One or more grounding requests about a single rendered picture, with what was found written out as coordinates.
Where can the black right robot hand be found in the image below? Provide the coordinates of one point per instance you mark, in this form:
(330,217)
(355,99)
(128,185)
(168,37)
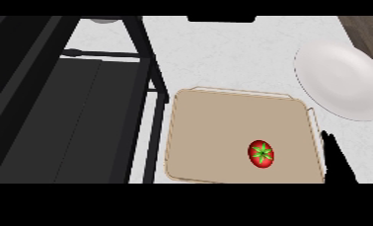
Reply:
(338,164)

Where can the red tomato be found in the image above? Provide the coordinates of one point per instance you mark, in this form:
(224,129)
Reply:
(261,154)

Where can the white plate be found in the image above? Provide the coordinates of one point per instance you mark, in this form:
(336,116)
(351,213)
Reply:
(335,78)

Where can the beige wooden tray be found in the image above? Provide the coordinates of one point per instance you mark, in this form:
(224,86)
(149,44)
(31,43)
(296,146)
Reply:
(218,131)

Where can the brown wooden panel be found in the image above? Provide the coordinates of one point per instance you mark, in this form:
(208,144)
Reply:
(360,32)

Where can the black block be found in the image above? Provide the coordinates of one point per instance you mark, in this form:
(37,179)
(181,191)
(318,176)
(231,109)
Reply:
(221,18)

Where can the large dark grey door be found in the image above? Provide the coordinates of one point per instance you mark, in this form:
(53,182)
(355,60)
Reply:
(72,111)

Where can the grey round knob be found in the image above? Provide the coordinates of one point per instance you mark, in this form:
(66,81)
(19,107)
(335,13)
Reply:
(105,20)

